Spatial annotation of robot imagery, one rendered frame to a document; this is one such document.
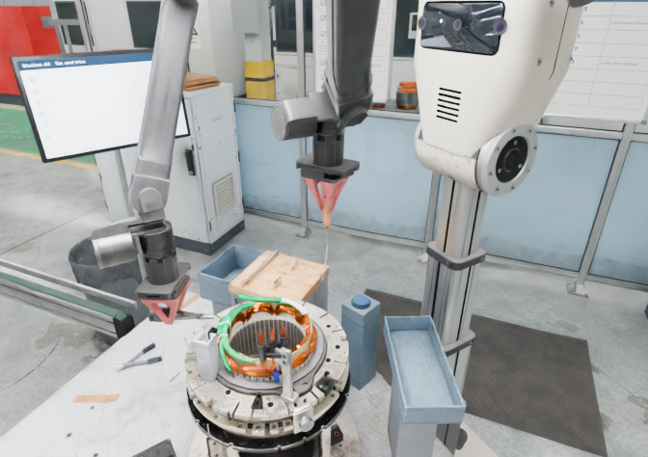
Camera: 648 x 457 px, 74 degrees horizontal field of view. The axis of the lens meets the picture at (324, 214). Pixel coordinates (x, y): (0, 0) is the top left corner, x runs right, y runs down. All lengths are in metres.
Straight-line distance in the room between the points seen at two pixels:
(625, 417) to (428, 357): 1.68
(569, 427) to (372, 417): 1.36
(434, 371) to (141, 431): 0.71
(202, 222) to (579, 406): 2.50
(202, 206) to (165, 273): 2.37
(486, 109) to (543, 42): 0.13
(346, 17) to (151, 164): 0.42
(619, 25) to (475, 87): 1.98
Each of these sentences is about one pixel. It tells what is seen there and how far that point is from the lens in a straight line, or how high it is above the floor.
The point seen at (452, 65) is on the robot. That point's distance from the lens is 0.89.
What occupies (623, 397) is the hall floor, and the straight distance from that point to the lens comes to 2.67.
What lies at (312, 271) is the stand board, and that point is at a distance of 1.15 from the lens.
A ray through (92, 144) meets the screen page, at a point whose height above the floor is 1.27.
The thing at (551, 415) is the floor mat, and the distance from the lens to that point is 2.41.
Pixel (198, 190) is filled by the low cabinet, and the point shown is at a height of 0.54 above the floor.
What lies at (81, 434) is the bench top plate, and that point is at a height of 0.78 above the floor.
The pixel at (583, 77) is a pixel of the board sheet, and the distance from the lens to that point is 2.80.
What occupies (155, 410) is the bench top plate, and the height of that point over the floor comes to 0.78.
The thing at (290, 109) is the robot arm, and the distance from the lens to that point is 0.69.
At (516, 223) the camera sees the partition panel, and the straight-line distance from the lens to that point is 3.09.
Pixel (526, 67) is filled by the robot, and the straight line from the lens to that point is 0.83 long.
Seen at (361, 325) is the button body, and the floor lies 1.00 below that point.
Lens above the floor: 1.71
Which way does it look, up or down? 26 degrees down
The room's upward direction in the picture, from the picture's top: straight up
